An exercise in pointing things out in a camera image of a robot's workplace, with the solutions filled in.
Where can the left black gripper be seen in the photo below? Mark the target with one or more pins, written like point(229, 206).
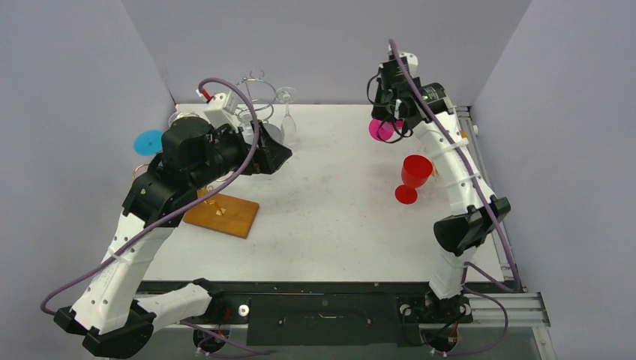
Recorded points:
point(269, 154)

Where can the pink wine glass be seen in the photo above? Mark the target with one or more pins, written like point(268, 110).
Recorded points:
point(385, 131)

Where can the blue wine glass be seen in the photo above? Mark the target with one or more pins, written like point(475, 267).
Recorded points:
point(148, 143)

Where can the red wine glass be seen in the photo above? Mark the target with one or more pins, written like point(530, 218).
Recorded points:
point(416, 170)

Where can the clear glass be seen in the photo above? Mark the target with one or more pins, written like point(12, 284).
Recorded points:
point(179, 115)

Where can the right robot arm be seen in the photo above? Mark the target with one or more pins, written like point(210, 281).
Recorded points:
point(426, 113)

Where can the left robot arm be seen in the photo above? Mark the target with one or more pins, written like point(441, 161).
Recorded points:
point(111, 320)

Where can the wooden rack base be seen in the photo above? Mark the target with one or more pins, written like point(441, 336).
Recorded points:
point(224, 214)

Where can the clear champagne flute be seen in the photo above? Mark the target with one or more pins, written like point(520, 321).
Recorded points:
point(286, 96)

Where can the silver wire glass rack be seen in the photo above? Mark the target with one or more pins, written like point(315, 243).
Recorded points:
point(261, 92)

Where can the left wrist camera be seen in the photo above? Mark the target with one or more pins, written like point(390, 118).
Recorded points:
point(220, 109)

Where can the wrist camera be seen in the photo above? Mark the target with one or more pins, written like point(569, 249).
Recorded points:
point(220, 109)
point(410, 60)

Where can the gold wire glass rack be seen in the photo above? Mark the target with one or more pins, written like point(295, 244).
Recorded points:
point(201, 192)

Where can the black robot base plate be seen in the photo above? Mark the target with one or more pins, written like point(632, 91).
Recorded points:
point(334, 313)

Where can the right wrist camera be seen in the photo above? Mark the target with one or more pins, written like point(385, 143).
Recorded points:
point(410, 60)

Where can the aluminium table rail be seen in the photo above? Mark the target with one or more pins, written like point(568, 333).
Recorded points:
point(525, 309)

